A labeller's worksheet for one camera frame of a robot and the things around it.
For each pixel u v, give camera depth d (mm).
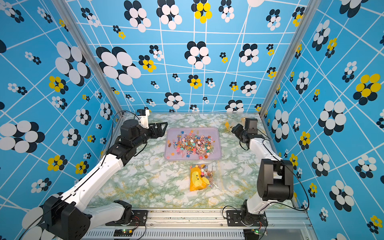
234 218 725
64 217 379
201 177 825
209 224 726
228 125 1079
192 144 987
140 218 733
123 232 722
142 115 652
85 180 444
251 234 699
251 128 706
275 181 451
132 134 569
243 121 1116
